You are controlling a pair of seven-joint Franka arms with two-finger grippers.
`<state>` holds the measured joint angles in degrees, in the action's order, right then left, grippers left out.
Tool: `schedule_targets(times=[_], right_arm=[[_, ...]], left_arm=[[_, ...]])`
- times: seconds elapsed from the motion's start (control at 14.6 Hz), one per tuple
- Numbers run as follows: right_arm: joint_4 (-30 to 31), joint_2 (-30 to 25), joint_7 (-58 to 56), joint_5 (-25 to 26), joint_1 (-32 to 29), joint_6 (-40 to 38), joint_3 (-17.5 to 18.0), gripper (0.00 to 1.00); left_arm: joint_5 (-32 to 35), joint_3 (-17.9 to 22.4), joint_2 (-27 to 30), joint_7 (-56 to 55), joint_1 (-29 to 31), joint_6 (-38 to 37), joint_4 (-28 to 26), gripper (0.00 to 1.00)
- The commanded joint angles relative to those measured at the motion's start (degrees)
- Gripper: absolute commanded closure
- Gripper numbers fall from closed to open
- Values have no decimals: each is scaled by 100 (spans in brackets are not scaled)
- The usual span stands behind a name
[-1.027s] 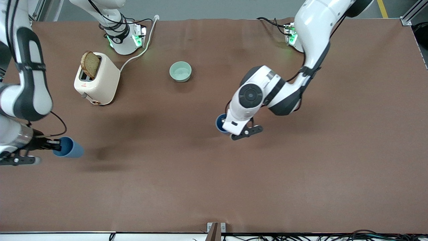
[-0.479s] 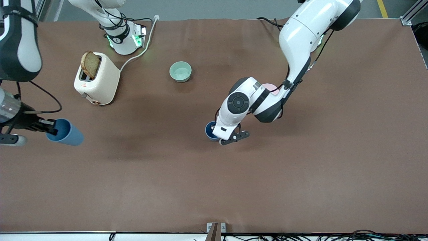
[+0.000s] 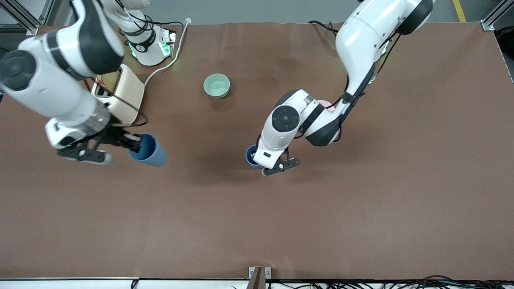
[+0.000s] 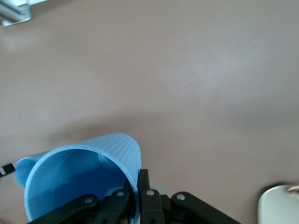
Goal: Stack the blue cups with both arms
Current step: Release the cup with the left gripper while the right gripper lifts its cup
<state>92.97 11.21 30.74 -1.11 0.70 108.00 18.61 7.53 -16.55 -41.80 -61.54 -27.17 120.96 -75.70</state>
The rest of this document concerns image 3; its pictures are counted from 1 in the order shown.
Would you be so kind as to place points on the blue plastic cup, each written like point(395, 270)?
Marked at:
point(249, 154)
point(154, 154)

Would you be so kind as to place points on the grey metal bracket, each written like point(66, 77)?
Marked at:
point(257, 277)

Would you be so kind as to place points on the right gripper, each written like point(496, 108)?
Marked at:
point(109, 136)

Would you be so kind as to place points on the pink bowl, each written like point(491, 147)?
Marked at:
point(326, 104)

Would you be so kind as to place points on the brown bread slice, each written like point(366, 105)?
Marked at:
point(110, 82)

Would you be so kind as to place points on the brown table cover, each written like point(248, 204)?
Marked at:
point(257, 220)

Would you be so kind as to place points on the cream white toaster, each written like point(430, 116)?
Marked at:
point(130, 96)

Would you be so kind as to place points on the aluminium frame profile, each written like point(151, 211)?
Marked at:
point(488, 25)
point(24, 18)

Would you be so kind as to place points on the green bowl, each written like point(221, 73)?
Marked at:
point(217, 86)

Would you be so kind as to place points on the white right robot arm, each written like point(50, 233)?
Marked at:
point(60, 88)

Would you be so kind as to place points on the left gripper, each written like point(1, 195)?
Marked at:
point(253, 156)

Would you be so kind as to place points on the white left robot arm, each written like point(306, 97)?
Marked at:
point(357, 36)

